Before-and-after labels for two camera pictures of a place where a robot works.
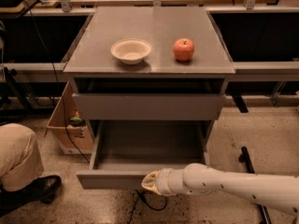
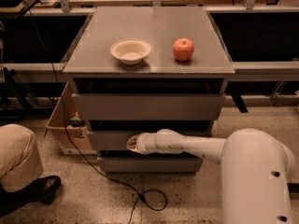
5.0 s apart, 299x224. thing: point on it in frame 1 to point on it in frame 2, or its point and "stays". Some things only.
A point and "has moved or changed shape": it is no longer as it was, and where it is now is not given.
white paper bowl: (131, 50) stays
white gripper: (163, 182) to (143, 144)
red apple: (183, 49) stays
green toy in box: (76, 120) stays
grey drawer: (122, 152) has moved or changed shape
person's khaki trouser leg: (21, 157) stays
